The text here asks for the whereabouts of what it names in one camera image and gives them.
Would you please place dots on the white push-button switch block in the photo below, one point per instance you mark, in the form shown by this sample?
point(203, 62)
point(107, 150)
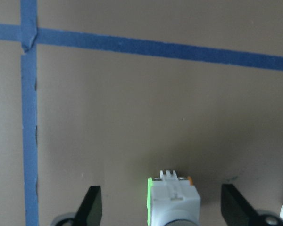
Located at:
point(172, 200)

